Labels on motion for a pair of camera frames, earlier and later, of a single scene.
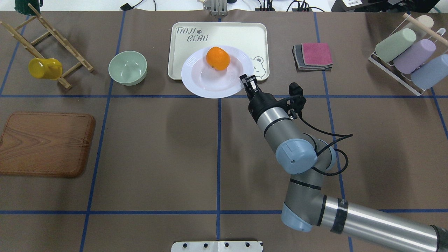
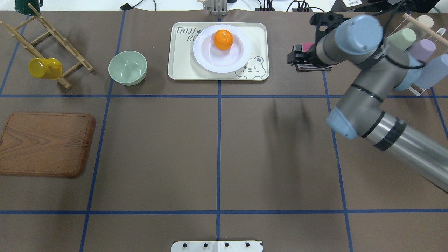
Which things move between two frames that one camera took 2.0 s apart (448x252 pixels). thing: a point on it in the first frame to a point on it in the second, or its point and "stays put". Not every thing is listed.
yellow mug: [51, 68] stays put
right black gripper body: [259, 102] to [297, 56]
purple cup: [412, 58] stays put
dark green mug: [22, 6] stays put
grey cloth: [297, 50] stays put
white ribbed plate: [200, 78] to [212, 59]
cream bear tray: [252, 39] stays put
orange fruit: [218, 58] to [223, 39]
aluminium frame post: [217, 7] stays put
